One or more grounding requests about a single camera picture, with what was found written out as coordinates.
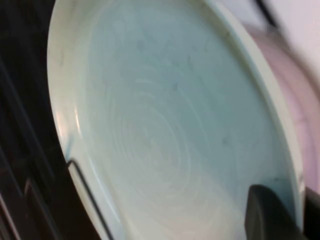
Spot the mint green plate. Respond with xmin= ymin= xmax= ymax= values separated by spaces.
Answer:
xmin=46 ymin=0 xmax=309 ymax=240

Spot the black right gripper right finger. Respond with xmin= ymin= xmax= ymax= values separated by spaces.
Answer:
xmin=304 ymin=186 xmax=320 ymax=240

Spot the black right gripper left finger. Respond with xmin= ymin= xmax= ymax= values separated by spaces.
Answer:
xmin=244 ymin=184 xmax=305 ymax=240

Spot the black wire dish rack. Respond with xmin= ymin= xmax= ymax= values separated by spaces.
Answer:
xmin=0 ymin=0 xmax=320 ymax=240

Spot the lilac plate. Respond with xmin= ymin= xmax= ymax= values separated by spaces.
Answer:
xmin=243 ymin=23 xmax=320 ymax=194

